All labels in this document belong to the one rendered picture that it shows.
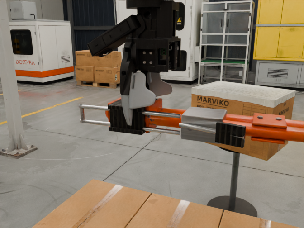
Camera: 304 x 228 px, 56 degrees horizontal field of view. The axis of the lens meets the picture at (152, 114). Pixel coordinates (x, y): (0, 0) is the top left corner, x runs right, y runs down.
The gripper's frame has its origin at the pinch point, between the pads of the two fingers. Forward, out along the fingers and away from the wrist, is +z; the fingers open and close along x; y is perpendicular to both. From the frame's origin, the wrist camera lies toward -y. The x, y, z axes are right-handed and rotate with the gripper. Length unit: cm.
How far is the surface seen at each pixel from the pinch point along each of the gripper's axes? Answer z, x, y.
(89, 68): 81, 586, -409
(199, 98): 32, 153, -22
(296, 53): 36, 725, 82
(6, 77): 35, 188, -249
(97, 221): 73, 51, -46
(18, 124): 92, 193, -247
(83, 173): 127, 173, -143
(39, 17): -68, 939, -880
